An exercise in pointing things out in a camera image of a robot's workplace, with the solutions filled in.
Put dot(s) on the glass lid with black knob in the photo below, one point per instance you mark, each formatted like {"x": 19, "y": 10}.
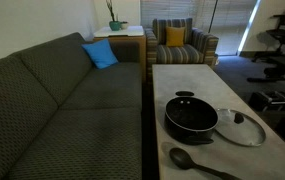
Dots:
{"x": 245, "y": 131}

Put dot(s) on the black cooking pot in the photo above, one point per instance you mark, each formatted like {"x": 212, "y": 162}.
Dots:
{"x": 190, "y": 116}

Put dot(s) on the plant in teal pot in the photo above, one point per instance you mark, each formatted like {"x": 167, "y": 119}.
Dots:
{"x": 114, "y": 25}

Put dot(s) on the wooden side table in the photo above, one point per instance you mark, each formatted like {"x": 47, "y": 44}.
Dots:
{"x": 128, "y": 41}

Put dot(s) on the striped armchair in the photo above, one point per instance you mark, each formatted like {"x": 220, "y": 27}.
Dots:
{"x": 182, "y": 55}

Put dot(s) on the grey top coffee table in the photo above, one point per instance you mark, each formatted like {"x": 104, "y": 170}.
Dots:
{"x": 195, "y": 80}

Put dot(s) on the blue cushion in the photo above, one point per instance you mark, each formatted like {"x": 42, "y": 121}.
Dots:
{"x": 100, "y": 53}

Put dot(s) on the yellow cushion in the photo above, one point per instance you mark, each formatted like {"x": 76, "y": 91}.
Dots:
{"x": 175, "y": 36}

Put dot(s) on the small white bowl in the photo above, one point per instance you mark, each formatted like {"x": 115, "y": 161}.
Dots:
{"x": 124, "y": 25}

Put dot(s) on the black plastic spoon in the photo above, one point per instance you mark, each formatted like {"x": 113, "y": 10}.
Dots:
{"x": 182, "y": 158}

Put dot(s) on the dark grey patterned sofa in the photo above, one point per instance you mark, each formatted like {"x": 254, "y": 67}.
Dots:
{"x": 65, "y": 116}

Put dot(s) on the window blinds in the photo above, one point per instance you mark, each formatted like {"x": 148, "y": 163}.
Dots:
{"x": 168, "y": 10}

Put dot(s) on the thin black floor lamp pole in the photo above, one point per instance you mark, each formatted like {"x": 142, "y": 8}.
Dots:
{"x": 213, "y": 15}

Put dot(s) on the black box with silver trim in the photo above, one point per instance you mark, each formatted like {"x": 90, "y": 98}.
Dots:
{"x": 270, "y": 100}

